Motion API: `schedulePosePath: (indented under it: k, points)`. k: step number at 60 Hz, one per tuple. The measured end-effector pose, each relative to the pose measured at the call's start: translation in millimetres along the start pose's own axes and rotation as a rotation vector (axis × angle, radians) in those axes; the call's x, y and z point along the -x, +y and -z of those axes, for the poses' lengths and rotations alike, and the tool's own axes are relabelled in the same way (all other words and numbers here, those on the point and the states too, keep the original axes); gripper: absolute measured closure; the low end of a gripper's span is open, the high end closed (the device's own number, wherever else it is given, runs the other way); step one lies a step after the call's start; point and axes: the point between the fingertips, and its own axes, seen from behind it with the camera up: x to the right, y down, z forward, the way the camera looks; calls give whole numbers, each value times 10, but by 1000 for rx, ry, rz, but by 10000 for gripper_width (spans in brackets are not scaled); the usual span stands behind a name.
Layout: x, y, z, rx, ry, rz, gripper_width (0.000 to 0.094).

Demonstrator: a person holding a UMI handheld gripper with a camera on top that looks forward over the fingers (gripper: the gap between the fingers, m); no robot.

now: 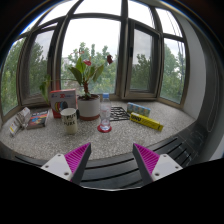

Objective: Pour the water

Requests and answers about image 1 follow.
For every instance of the black slatted radiator cover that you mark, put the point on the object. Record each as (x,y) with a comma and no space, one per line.
(110,170)

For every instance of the red and white filament box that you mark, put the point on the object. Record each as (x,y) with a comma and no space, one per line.
(61,100)

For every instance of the black lattice trivet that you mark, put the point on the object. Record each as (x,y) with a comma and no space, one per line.
(119,114)

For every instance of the dark-framed bay window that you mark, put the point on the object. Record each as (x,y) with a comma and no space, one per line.
(124,66)

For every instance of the folded white paper booklet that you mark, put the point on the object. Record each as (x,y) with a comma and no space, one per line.
(20,120)

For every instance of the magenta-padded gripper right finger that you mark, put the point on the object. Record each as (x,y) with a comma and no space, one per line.
(148,160)

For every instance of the long yellow box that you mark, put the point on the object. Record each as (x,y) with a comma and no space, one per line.
(146,121)

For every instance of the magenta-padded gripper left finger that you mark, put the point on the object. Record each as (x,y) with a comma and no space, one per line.
(75,160)

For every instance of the dark colourful book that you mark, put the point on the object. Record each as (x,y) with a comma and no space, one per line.
(37,119)

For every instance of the cream mug with black lettering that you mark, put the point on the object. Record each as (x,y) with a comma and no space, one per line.
(69,121)

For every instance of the potted red-flowered anthurium plant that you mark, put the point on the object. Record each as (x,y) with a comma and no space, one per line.
(88,106)

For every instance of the blue and yellow carton pack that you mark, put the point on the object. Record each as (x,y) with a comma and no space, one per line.
(138,109)

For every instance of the clear blue-capped water bottle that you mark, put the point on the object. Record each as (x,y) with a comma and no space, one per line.
(105,113)

